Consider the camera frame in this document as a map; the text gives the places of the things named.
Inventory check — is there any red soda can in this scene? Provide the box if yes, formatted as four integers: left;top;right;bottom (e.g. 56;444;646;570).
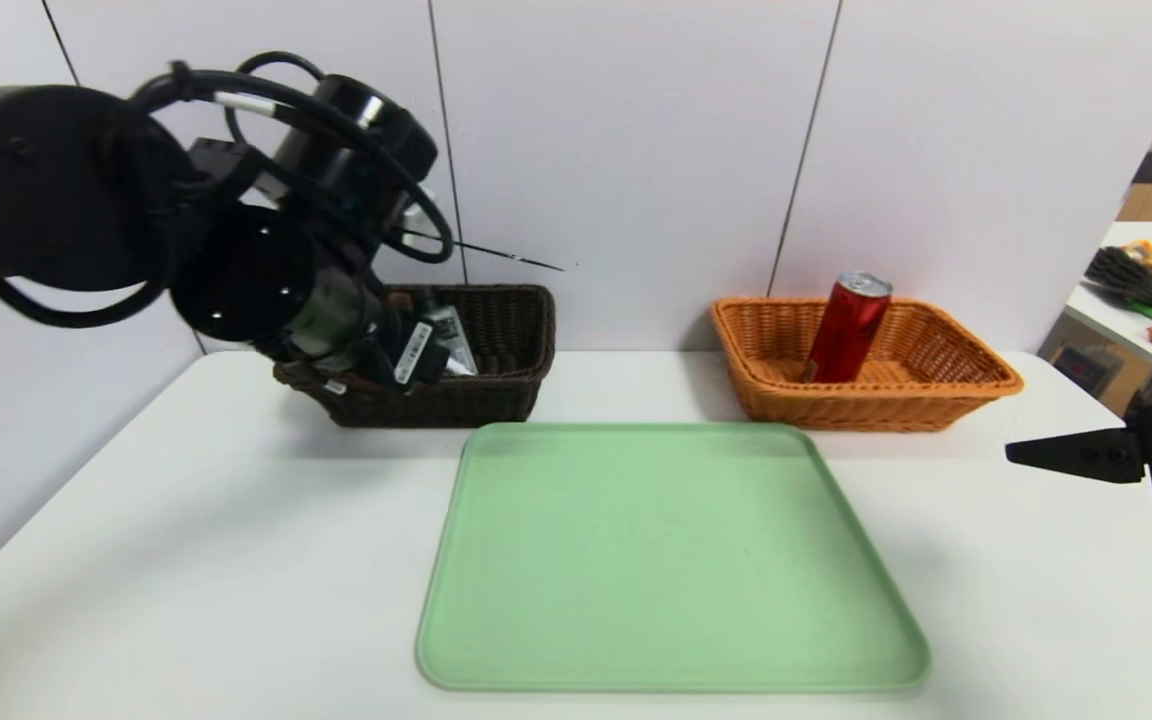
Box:
802;270;893;385

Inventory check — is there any dark green pump bottle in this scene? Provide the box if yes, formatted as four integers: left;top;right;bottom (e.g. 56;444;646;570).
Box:
416;290;480;378

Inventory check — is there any orange wicker basket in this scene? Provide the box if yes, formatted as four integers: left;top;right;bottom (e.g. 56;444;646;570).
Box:
711;297;1025;433

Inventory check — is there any dark brown wicker basket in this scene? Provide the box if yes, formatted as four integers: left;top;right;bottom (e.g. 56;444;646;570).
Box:
274;284;557;428

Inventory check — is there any dark storage box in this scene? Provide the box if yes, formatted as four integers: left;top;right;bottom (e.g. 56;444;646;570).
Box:
1054;345;1111;394

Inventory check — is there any white round side table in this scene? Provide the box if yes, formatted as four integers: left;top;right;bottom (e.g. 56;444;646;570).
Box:
1064;222;1152;391

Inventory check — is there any black woven mat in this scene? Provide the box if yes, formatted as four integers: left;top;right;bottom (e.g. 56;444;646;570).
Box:
1084;247;1152;313

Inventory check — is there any light green plastic tray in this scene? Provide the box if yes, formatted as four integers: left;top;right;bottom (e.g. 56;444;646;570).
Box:
417;422;931;693

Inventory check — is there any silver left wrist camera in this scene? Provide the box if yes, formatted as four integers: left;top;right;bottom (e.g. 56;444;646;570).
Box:
391;180;437;237

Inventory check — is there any black left camera cable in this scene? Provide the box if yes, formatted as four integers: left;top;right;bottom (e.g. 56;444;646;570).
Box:
0;52;457;331

